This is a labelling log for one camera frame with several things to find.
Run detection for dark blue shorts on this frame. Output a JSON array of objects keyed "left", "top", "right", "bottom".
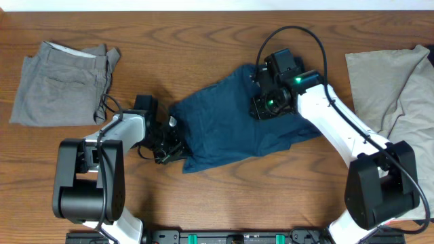
[{"left": 170, "top": 64, "right": 321, "bottom": 174}]

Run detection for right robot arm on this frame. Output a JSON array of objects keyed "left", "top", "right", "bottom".
[{"left": 250, "top": 49, "right": 425, "bottom": 243}]

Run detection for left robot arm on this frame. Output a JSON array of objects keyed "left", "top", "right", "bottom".
[{"left": 52, "top": 95, "right": 191, "bottom": 243}]

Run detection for folded grey trousers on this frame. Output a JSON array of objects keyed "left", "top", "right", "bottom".
[{"left": 9, "top": 41, "right": 121, "bottom": 127}]

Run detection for beige garment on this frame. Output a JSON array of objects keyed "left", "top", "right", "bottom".
[{"left": 345, "top": 45, "right": 433, "bottom": 205}]

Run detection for right black cable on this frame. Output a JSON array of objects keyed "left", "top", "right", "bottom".
[{"left": 254, "top": 25, "right": 431, "bottom": 235}]

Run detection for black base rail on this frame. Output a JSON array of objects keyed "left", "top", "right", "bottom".
[{"left": 65, "top": 228, "right": 406, "bottom": 244}]

